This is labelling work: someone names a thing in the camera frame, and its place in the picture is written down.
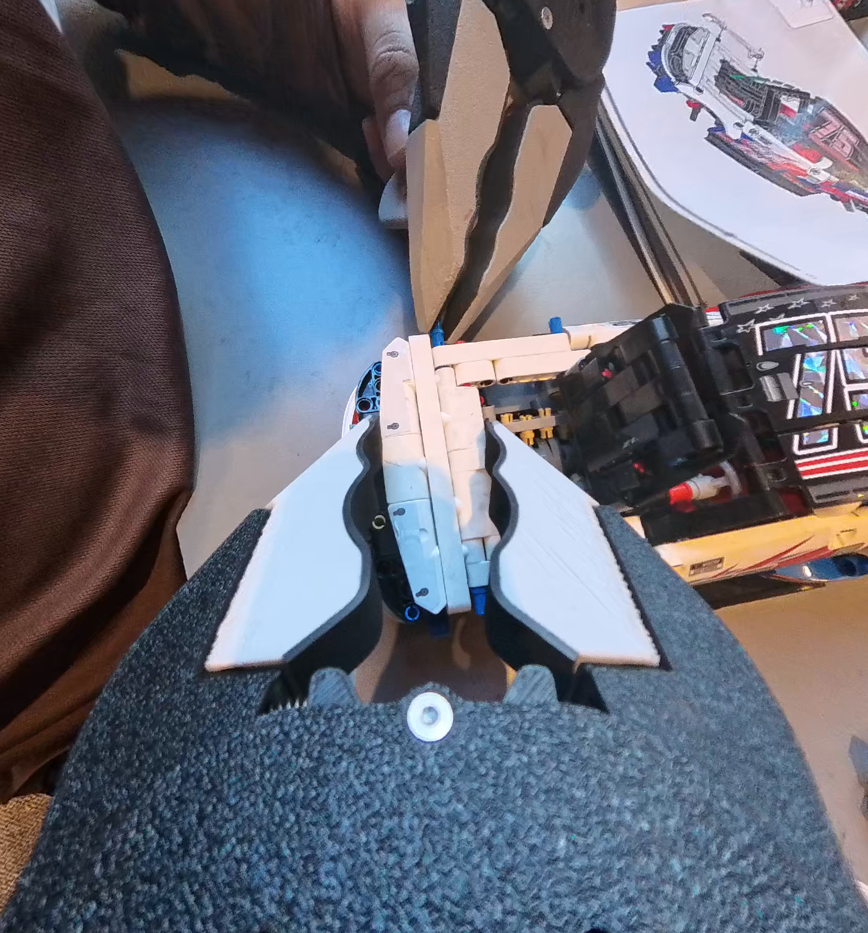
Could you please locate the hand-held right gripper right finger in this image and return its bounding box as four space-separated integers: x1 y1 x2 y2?
484 421 662 711

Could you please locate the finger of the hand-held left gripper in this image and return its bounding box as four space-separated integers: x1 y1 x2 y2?
456 105 578 344
405 0 514 335

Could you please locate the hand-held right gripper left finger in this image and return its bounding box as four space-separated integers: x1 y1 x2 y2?
203 420 385 713

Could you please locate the toy brick race car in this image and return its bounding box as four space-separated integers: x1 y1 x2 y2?
343 284 868 635

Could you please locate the person's left forearm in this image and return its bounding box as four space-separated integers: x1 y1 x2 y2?
106 0 377 125

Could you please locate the grey desk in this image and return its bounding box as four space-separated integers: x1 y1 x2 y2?
62 0 868 919

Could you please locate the person's left hand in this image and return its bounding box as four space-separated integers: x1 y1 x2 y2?
332 0 426 183

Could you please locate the white instruction booklet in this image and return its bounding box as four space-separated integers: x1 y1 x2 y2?
598 0 868 303

